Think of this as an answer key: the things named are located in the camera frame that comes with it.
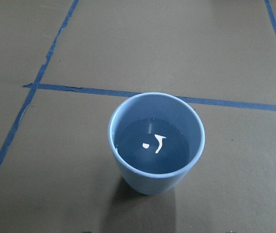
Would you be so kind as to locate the blue plastic cup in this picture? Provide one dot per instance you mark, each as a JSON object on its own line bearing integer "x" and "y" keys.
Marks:
{"x": 156, "y": 139}

